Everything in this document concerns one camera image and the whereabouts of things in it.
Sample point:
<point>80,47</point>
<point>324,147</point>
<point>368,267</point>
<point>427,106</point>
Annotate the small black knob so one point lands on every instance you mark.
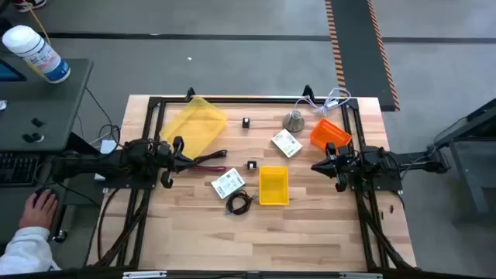
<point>37,122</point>
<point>32,137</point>

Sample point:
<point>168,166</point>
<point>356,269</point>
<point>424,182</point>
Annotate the translucent yellow plastic bin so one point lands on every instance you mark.
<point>197,124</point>

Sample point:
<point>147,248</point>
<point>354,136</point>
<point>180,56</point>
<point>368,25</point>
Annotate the black computer mouse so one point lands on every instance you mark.
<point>40,190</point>

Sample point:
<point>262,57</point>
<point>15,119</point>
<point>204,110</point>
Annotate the black table frame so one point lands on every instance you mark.
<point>232,101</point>

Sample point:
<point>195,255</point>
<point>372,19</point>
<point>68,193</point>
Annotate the white wipes canister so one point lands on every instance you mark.
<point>35,52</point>

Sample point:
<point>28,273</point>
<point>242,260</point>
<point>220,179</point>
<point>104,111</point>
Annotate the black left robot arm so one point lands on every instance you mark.
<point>97,162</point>

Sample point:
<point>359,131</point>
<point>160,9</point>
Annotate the person's hand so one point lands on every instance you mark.
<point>38,211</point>

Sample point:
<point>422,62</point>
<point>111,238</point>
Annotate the person's shoe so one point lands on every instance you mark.
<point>31,4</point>

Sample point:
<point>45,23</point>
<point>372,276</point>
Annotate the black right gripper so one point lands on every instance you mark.
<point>341,166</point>

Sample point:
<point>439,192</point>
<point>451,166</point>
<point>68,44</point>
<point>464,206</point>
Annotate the grey metal cone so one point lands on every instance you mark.
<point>293,123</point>

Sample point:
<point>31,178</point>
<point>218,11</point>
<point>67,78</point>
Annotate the small black cube part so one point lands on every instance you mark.
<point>252,165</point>
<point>245,122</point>

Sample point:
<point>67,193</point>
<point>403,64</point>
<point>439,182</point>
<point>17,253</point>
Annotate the small yellow slotted basket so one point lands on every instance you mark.
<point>273,186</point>

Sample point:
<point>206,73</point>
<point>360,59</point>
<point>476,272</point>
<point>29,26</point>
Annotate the black striped-edge floor mat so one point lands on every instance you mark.
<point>360,58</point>

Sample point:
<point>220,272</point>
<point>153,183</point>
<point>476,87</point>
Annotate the silver metal bracket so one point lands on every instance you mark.
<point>360,275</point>
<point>144,274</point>

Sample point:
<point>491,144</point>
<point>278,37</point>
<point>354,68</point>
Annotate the black keyboard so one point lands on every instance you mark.
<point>15,170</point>

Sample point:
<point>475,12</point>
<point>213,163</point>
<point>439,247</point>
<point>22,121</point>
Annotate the white labelled flat box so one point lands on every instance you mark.
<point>286,143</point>
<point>228,183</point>

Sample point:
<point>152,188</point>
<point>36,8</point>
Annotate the person's forearm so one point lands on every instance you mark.
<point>25,252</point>

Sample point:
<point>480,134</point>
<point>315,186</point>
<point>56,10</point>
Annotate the orange slotted plastic basket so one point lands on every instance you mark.
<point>329,133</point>

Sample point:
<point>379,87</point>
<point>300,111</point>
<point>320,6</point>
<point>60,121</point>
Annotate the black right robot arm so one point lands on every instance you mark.
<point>407,160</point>

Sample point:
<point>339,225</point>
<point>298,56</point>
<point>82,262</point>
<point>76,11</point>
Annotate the dark grey desk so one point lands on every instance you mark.
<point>50,104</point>

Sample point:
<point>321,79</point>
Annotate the white power adapter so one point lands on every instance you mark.
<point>107,146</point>

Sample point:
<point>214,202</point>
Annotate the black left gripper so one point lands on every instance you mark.
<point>174,162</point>

